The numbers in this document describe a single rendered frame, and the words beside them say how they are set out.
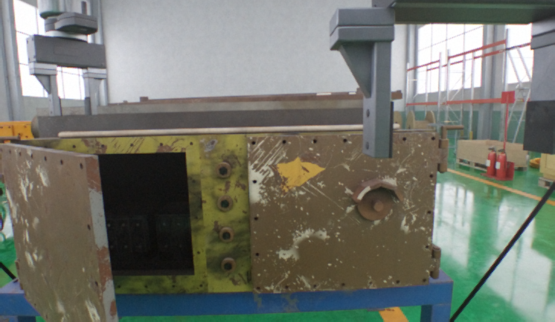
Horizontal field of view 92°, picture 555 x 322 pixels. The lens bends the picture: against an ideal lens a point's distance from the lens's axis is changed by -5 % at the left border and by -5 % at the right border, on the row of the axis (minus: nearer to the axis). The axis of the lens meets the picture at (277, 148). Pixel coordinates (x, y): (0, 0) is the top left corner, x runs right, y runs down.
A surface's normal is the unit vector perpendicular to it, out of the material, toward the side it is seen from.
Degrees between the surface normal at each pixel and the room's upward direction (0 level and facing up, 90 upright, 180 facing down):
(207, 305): 90
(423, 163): 90
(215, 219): 90
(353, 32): 90
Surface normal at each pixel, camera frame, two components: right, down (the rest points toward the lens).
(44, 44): 0.84, 0.05
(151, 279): 0.03, 0.13
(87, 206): -0.54, 0.12
